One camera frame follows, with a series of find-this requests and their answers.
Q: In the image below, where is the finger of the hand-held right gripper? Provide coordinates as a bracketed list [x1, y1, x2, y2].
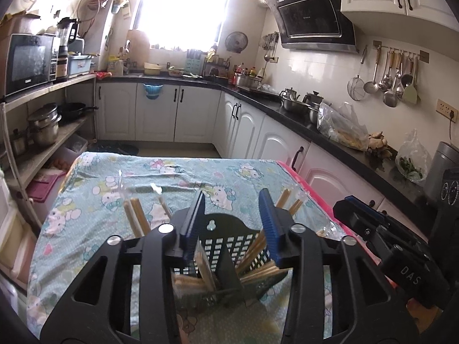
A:
[332, 200, 392, 259]
[346, 195, 406, 245]

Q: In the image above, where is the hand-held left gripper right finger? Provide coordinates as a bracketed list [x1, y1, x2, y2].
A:
[259, 188, 422, 344]

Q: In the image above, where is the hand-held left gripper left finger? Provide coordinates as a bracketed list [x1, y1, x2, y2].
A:
[39, 190, 206, 344]

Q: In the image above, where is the dark green plastic utensil basket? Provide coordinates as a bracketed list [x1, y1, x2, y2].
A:
[168, 213, 292, 307]

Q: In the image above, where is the set of bamboo chopsticks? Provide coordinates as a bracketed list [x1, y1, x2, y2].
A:
[120, 186, 305, 294]

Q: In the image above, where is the person's right hand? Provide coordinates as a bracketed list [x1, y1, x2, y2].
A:
[405, 299, 445, 334]

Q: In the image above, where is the ginger roots pile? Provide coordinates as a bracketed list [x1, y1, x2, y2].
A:
[365, 132, 394, 159]

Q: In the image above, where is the bag of green vegetables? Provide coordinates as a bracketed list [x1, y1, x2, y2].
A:
[394, 129, 433, 182]

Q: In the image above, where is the black kitchen countertop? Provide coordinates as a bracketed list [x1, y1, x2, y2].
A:
[96, 73, 445, 233]

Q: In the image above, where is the clear plastic food bag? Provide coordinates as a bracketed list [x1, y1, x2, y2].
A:
[317, 101, 370, 150]

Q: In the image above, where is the grey rice cooker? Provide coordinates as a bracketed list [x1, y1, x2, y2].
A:
[423, 141, 459, 198]

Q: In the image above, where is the cartoon printed green cloth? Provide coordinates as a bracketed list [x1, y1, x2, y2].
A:
[26, 150, 336, 344]

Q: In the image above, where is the dark floor mat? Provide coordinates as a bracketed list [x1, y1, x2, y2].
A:
[87, 143, 140, 156]

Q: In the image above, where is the large steel skimmer spoon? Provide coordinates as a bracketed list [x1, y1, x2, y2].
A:
[382, 54, 404, 108]

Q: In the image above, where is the steel kettle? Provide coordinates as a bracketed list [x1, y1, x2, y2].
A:
[303, 91, 325, 107]
[279, 86, 300, 103]

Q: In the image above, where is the green spatula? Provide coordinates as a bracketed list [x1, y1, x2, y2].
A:
[402, 57, 420, 105]

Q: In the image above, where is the blue hanging basket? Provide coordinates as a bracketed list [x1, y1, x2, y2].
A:
[143, 83, 164, 100]

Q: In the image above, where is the steel cooking pot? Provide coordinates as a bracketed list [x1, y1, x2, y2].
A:
[234, 73, 262, 89]

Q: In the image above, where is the pink plastic board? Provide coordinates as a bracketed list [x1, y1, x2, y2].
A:
[26, 170, 67, 202]

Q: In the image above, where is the black dish rack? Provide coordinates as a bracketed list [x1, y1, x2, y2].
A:
[204, 57, 234, 78]

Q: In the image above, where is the teal knife block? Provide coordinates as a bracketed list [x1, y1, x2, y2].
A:
[184, 49, 205, 74]

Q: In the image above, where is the black frying pan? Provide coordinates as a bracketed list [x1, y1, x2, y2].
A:
[57, 102, 100, 123]

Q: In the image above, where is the stainless steel stock pot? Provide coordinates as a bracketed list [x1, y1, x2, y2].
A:
[28, 103, 62, 147]

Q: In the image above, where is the blue plastic tray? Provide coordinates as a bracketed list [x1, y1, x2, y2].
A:
[68, 53, 96, 78]

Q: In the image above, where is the black range hood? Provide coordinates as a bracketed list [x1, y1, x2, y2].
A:
[263, 0, 359, 54]

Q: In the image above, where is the metal kitchen shelf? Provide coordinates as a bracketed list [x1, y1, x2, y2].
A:
[0, 73, 100, 202]

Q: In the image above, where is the kitchen window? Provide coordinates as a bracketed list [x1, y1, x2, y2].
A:
[134, 0, 234, 49]

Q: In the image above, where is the black microwave oven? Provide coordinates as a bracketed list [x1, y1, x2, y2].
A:
[5, 34, 60, 96]

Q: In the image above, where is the wire mesh strainer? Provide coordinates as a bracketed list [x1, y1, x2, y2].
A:
[346, 45, 368, 101]

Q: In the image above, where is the wall power outlet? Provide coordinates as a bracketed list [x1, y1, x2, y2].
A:
[436, 98, 459, 123]

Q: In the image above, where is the wall utensil rail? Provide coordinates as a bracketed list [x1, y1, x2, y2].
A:
[372, 41, 429, 62]

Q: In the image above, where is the small wall fan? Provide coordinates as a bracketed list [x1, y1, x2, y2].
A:
[225, 31, 249, 54]

